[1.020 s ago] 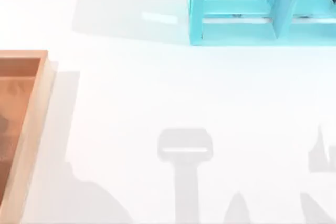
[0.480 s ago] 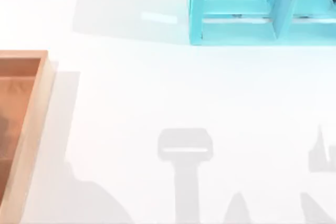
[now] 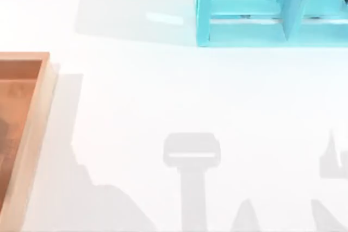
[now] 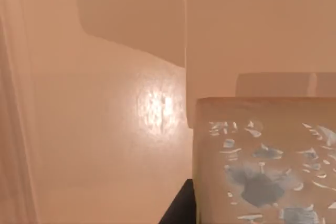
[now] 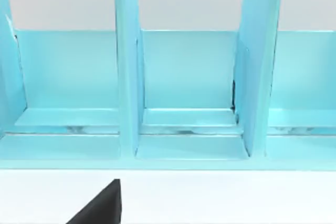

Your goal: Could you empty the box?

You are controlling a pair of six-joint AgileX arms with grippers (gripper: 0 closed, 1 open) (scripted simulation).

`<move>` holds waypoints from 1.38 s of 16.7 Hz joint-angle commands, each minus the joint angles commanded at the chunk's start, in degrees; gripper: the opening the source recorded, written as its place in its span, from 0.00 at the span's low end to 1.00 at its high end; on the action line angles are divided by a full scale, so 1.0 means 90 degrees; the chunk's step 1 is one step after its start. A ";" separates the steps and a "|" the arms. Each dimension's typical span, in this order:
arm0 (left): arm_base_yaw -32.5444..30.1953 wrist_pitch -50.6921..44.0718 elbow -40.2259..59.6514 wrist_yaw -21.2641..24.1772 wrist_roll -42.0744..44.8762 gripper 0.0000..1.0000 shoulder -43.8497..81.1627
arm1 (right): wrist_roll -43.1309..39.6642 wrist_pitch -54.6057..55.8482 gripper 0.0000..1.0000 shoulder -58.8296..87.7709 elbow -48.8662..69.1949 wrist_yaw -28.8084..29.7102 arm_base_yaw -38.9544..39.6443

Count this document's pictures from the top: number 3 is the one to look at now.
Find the light blue rack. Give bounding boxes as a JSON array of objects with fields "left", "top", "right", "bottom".
[{"left": 195, "top": 0, "right": 348, "bottom": 49}]

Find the shallow salmon-coloured box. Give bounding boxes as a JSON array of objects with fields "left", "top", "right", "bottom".
[{"left": 0, "top": 52, "right": 51, "bottom": 232}]

